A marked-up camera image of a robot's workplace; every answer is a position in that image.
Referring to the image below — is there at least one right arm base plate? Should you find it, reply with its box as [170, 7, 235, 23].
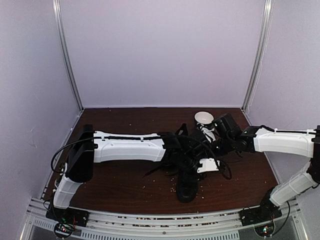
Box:
[238, 206, 282, 226]

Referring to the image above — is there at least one right controller board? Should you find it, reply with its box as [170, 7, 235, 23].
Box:
[254, 222, 275, 238]

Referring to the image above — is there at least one black canvas shoe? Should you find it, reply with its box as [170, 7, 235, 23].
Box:
[176, 170, 199, 203]
[142, 123, 189, 178]

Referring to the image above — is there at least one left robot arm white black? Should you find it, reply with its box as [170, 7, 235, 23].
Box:
[51, 123, 221, 222]

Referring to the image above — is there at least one front aluminium rail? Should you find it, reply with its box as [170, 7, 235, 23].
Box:
[18, 198, 311, 240]

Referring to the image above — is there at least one left controller board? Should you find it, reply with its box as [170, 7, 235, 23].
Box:
[53, 222, 75, 238]

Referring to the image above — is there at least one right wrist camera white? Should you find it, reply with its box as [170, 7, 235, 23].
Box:
[197, 124, 216, 143]

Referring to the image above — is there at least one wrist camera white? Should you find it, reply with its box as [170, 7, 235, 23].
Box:
[197, 124, 216, 143]
[197, 158, 220, 174]

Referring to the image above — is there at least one left aluminium frame post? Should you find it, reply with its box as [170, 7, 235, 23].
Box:
[52, 0, 84, 112]

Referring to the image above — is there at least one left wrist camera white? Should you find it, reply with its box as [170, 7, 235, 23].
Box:
[197, 158, 220, 174]

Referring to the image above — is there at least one aluminium frame post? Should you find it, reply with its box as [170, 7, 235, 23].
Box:
[52, 0, 84, 112]
[241, 0, 274, 114]

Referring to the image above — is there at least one right aluminium frame post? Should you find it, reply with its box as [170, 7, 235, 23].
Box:
[241, 0, 274, 114]

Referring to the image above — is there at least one black white round bowl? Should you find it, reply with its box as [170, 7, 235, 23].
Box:
[194, 111, 214, 130]

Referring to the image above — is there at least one controller board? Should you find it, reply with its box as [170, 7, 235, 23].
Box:
[53, 222, 75, 238]
[254, 222, 275, 238]

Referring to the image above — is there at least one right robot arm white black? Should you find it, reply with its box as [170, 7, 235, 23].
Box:
[212, 113, 320, 221]

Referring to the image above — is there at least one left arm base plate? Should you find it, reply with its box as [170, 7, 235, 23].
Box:
[45, 207, 89, 227]

